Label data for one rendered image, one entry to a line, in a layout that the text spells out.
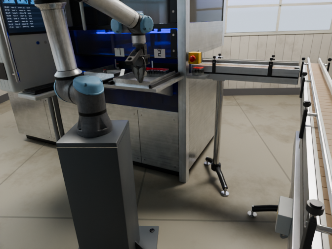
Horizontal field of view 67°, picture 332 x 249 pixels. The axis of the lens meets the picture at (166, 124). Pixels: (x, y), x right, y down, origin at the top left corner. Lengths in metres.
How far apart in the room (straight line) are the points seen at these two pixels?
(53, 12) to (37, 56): 0.98
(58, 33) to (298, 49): 4.01
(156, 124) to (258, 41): 2.85
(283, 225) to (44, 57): 1.84
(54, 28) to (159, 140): 1.20
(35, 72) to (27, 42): 0.21
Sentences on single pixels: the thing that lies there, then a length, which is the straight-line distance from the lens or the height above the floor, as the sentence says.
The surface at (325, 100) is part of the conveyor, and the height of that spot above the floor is 0.93.
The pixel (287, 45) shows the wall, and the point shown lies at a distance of 4.58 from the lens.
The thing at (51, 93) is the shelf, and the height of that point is 0.80.
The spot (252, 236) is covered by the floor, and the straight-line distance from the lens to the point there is 1.74.
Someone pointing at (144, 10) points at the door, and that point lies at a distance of 1.85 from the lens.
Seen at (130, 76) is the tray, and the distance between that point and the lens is 1.71.
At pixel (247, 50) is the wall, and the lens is 4.40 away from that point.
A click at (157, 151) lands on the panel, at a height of 0.23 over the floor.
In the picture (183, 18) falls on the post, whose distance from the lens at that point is 1.70.
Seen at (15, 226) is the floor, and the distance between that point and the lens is 2.05.
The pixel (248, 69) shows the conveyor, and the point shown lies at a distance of 1.73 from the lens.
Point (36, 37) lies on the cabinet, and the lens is 2.08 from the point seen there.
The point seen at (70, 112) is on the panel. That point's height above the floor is 0.46.
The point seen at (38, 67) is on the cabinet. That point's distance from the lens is 2.09.
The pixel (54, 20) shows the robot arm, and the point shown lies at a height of 1.24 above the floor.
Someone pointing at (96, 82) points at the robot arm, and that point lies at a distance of 1.05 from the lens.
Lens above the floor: 1.23
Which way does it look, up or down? 23 degrees down
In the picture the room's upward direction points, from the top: 2 degrees counter-clockwise
